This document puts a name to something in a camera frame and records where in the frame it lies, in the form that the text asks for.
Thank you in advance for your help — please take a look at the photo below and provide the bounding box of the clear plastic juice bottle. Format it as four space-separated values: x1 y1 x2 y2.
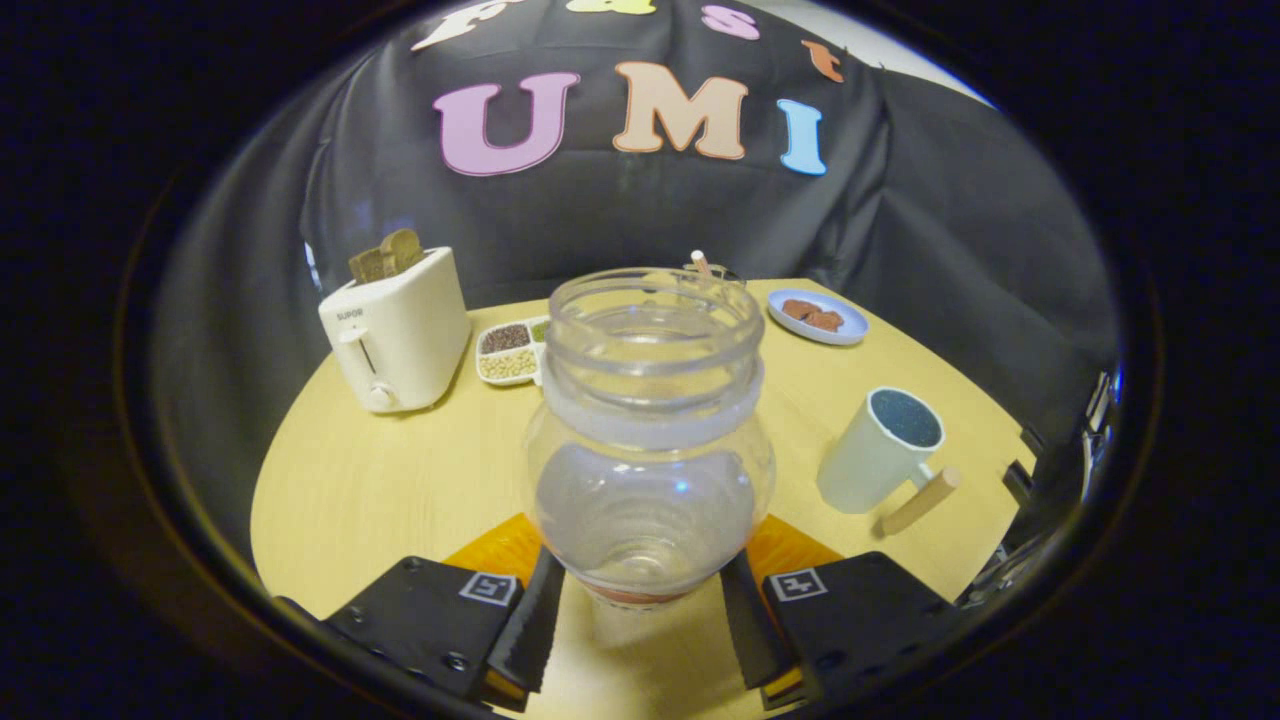
522 268 777 608

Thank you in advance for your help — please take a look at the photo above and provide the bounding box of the pale green cup wooden handle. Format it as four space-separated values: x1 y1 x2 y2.
816 387 963 537

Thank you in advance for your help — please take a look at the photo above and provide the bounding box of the glass with pink straw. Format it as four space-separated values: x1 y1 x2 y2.
683 250 746 289

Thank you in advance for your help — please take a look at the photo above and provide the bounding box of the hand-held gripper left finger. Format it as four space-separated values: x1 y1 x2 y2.
322 513 567 713

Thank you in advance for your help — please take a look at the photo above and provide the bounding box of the blue plate with brown snacks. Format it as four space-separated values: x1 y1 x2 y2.
767 289 870 347

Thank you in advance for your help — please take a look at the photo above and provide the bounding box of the wooden table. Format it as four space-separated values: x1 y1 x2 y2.
250 278 1036 720

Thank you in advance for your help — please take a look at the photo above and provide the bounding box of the white divided tray with grains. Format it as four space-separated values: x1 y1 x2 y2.
475 316 553 388

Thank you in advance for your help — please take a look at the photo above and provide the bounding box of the brown toast slice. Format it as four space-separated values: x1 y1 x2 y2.
348 229 426 285

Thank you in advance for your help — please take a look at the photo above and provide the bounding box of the white toaster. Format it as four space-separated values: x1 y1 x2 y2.
318 246 473 414

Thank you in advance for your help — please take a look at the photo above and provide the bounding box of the black backdrop cloth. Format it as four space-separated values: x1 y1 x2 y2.
150 0 1121 561

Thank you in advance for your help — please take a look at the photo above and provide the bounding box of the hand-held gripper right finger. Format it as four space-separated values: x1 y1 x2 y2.
718 514 956 711

